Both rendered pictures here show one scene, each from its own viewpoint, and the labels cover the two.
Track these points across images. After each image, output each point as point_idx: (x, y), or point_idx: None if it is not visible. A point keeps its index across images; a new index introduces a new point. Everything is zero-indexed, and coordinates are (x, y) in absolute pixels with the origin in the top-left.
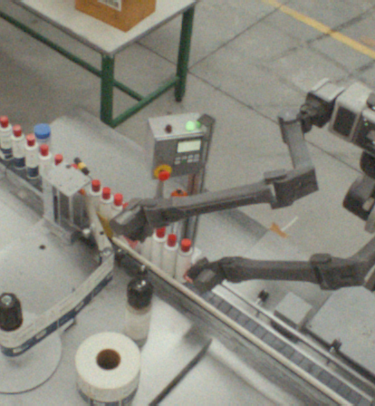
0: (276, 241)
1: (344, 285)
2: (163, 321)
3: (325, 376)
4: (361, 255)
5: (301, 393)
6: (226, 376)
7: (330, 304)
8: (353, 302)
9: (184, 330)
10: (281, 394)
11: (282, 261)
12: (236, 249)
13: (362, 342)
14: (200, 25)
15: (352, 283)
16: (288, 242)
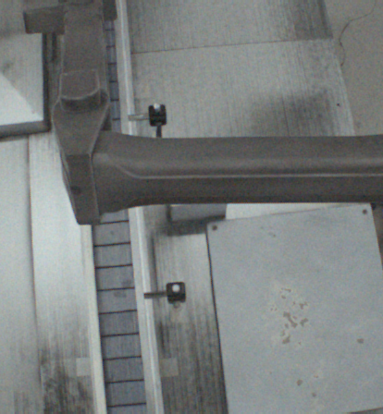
0: (324, 63)
1: (67, 192)
2: (8, 46)
3: (130, 322)
4: (137, 152)
5: (85, 310)
6: (16, 192)
7: (289, 222)
8: (331, 251)
9: (18, 79)
10: (56, 285)
11: (95, 53)
12: (247, 29)
13: (268, 324)
14: None
15: (71, 200)
16: (340, 78)
